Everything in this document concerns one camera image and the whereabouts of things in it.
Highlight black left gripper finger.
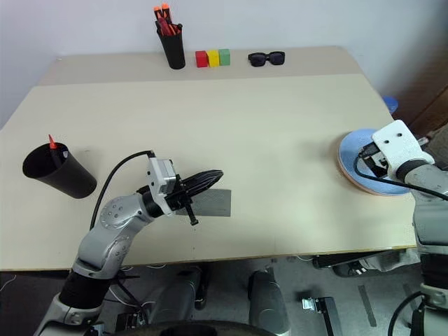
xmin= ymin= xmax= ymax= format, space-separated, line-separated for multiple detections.
xmin=184 ymin=177 xmax=224 ymax=197
xmin=181 ymin=169 xmax=225 ymax=189

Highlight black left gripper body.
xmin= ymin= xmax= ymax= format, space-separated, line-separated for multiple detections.
xmin=164 ymin=176 xmax=200 ymax=227

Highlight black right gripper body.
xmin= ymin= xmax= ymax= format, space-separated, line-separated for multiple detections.
xmin=357 ymin=141 xmax=391 ymax=176

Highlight grey glasses case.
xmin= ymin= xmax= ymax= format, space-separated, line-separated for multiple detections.
xmin=174 ymin=188 xmax=232 ymax=219

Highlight light blue plate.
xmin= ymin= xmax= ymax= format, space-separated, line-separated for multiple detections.
xmin=339 ymin=128 xmax=412 ymax=196

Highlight red and black pen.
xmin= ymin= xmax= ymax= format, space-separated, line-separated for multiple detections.
xmin=48 ymin=134 xmax=61 ymax=167

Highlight pink plate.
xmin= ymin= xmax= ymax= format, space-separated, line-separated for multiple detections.
xmin=337 ymin=138 xmax=414 ymax=198

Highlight grey fabric bundle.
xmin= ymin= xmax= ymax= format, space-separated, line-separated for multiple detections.
xmin=425 ymin=122 xmax=448 ymax=155

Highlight brown wooden door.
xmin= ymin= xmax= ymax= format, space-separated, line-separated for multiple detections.
xmin=393 ymin=43 xmax=448 ymax=141

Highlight dark grey rounded housing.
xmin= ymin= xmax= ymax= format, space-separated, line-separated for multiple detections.
xmin=247 ymin=267 xmax=292 ymax=336
xmin=153 ymin=267 xmax=211 ymax=330

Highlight wide black cup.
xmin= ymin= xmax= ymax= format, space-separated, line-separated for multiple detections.
xmin=22 ymin=141 xmax=98 ymax=200

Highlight black sunglasses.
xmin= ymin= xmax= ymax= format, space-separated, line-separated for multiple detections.
xmin=247 ymin=51 xmax=286 ymax=68

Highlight tall black pen holder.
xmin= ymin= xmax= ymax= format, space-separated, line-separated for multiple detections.
xmin=157 ymin=23 xmax=187 ymax=70

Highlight grey floor tape strip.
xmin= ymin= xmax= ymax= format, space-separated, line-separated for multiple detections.
xmin=357 ymin=284 xmax=378 ymax=327

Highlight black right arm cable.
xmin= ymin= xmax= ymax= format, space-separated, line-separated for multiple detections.
xmin=353 ymin=146 xmax=448 ymax=203

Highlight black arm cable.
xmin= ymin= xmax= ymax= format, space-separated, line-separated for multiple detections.
xmin=90 ymin=150 xmax=156 ymax=231
xmin=353 ymin=146 xmax=448 ymax=203

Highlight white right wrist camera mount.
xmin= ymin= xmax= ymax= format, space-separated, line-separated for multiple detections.
xmin=371 ymin=119 xmax=436 ymax=178

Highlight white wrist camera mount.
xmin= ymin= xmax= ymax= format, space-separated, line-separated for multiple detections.
xmin=371 ymin=119 xmax=436 ymax=178
xmin=146 ymin=157 xmax=178 ymax=218

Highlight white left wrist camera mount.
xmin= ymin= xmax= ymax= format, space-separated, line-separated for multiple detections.
xmin=146 ymin=157 xmax=178 ymax=218

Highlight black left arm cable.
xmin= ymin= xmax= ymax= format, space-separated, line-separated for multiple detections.
xmin=90 ymin=150 xmax=156 ymax=231

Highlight black table frame beam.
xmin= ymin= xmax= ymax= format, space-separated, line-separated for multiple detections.
xmin=312 ymin=252 xmax=365 ymax=270

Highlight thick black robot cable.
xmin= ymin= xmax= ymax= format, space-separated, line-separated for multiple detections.
xmin=386 ymin=290 xmax=425 ymax=336

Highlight metal bracket with black bar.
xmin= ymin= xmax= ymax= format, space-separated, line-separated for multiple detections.
xmin=300 ymin=295 xmax=342 ymax=336

